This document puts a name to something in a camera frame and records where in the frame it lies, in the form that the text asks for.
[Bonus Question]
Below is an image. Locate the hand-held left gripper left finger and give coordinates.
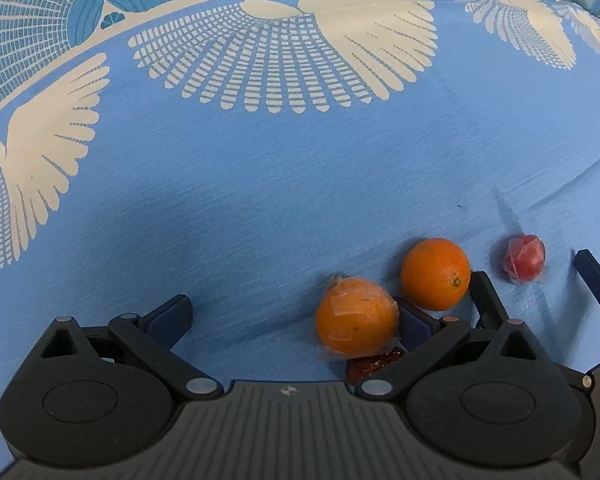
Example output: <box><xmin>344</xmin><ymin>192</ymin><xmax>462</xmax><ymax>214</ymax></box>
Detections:
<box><xmin>40</xmin><ymin>296</ymin><xmax>226</xmax><ymax>403</ymax></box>

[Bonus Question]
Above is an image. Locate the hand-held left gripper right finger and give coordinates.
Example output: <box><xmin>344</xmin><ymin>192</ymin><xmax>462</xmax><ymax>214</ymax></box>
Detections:
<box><xmin>355</xmin><ymin>297</ymin><xmax>543</xmax><ymax>403</ymax></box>

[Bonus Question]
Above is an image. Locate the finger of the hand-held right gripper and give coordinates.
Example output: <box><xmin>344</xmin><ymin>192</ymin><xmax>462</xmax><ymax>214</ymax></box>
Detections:
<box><xmin>469</xmin><ymin>270</ymin><xmax>511</xmax><ymax>331</ymax></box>
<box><xmin>573</xmin><ymin>249</ymin><xmax>600</xmax><ymax>392</ymax></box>

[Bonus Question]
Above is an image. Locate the small orange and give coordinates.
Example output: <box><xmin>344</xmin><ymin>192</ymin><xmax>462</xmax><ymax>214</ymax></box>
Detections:
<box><xmin>400</xmin><ymin>238</ymin><xmax>472</xmax><ymax>312</ymax></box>

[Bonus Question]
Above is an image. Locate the plastic red fruit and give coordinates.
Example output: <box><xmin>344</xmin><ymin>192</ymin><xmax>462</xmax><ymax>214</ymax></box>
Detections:
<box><xmin>501</xmin><ymin>234</ymin><xmax>547</xmax><ymax>285</ymax></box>

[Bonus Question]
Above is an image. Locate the red jujube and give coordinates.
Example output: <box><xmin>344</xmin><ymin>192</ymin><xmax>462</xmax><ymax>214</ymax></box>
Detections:
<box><xmin>345</xmin><ymin>349</ymin><xmax>407</xmax><ymax>384</ymax></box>

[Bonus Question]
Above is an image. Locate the plastic orange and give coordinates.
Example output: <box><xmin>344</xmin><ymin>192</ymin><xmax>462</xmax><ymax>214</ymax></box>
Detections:
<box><xmin>314</xmin><ymin>276</ymin><xmax>401</xmax><ymax>362</ymax></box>

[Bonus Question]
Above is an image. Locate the blue printed bedsheet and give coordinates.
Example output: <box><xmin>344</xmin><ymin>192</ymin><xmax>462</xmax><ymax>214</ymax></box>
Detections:
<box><xmin>0</xmin><ymin>0</ymin><xmax>600</xmax><ymax>466</ymax></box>

